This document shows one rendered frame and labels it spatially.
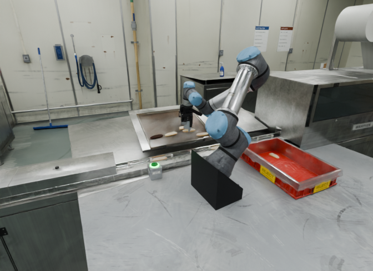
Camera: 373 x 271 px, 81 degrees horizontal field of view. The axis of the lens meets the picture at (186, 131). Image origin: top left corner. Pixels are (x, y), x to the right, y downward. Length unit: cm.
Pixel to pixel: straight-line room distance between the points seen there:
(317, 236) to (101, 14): 468
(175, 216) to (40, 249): 86
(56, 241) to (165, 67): 393
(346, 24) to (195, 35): 361
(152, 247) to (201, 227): 22
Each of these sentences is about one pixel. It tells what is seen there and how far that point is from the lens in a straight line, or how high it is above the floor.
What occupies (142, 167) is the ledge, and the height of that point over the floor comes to 86.
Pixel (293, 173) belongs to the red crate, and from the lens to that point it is 149.
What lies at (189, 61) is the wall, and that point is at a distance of 535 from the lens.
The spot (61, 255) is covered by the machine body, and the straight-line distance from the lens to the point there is 168.
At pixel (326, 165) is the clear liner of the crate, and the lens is 149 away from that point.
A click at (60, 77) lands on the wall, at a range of 500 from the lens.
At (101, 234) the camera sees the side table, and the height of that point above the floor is 82.
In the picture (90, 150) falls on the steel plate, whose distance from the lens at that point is 176.
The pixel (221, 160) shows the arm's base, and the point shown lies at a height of 103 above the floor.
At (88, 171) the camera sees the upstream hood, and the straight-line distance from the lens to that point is 131.
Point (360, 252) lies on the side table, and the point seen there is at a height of 82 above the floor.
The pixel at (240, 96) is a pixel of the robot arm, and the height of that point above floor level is 132.
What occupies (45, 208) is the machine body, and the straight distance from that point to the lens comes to 144.
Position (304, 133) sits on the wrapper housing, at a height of 97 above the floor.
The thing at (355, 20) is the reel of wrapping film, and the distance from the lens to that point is 227.
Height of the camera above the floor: 157
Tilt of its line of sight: 23 degrees down
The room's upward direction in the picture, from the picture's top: straight up
